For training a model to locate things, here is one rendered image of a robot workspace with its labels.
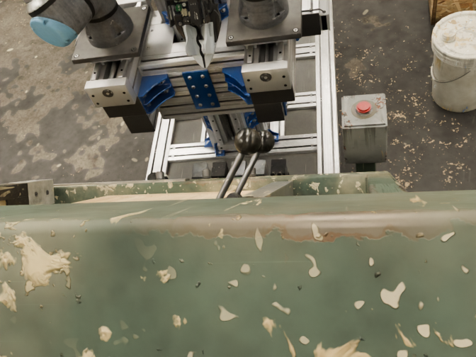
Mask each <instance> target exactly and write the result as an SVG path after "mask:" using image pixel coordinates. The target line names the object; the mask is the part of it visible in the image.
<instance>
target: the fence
mask: <svg viewBox="0 0 476 357"><path fill-rule="evenodd" d="M244 196H253V197H274V196H293V182H292V181H274V182H273V183H270V184H268V185H266V186H264V187H261V188H259V189H257V190H255V191H252V192H250V193H248V194H246V195H243V196H242V197H244Z"/></svg>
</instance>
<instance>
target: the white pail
mask: <svg viewBox="0 0 476 357"><path fill-rule="evenodd" d="M431 48H432V50H433V64H432V66H431V76H432V78H433V81H432V96H433V99H434V101H435V102H436V103H437V104H438V105H439V106H440V107H442V108H443V109H446V110H447V111H452V112H457V113H463V112H468V111H472V110H474V109H476V11H460V12H456V13H452V14H450V15H448V16H446V17H444V18H442V19H441V20H440V21H439V22H438V23H437V24H436V25H435V27H434V28H433V32H432V36H431Z"/></svg>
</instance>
